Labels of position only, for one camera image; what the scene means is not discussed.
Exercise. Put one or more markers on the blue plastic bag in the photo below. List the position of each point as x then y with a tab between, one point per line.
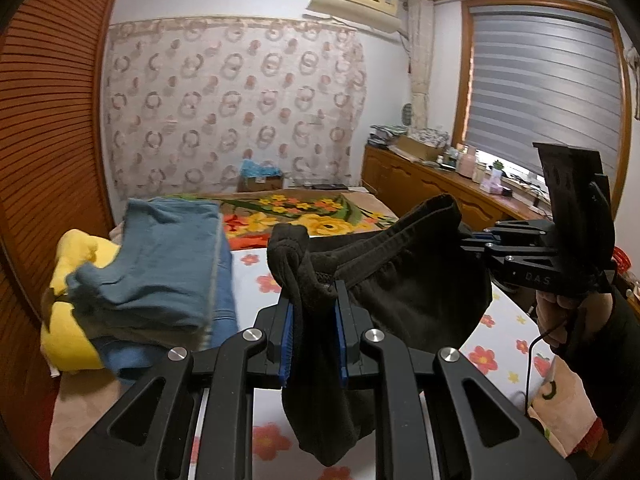
257	167

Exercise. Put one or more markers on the cream air conditioner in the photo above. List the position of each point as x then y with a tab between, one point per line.
355	0

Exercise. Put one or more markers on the black flat device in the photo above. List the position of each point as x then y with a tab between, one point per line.
330	187

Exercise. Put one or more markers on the cream lace side curtain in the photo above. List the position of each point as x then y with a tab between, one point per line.
420	60

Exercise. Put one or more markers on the black pants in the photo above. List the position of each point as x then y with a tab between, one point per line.
425	285

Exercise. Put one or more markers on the blue folded jeans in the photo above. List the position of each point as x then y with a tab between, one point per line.
226	290

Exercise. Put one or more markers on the faded blue folded pants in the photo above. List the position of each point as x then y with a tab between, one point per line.
160	260

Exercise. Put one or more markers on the red object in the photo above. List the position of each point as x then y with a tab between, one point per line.
622	259

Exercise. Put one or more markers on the patterned fabric pile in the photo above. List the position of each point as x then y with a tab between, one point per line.
427	135

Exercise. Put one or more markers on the stack of printed papers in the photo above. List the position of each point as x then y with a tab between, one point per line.
385	135

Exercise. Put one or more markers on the pink tissue pack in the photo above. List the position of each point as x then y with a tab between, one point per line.
491	182

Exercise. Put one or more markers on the pink container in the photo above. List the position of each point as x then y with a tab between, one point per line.
468	165

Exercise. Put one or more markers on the small potted plant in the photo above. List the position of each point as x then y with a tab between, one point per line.
498	165

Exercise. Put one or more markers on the person's right hand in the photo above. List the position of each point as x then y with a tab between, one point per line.
550	310

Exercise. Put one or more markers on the peach floral blanket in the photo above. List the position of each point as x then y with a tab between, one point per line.
320	210

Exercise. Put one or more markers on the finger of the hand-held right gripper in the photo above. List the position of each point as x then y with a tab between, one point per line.
540	272
520	231

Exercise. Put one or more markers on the yellow plush toy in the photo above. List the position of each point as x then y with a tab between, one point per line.
70	350

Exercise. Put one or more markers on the wooden slatted wardrobe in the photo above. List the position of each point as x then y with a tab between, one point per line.
50	110

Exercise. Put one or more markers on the grey window blind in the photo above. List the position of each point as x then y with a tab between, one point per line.
540	85

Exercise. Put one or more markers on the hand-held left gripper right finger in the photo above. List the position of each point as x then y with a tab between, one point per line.
341	330

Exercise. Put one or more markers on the person's right forearm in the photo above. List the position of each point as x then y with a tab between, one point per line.
610	370

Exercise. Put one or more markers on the wooden cabinet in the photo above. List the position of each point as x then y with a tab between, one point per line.
400	180

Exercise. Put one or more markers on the small cardboard box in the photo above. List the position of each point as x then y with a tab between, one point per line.
260	185

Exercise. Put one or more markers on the white floral bed sheet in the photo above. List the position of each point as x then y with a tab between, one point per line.
515	330

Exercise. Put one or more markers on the flat cardboard box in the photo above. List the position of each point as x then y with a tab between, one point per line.
417	149

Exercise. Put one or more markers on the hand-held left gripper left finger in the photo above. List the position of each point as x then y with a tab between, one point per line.
286	345

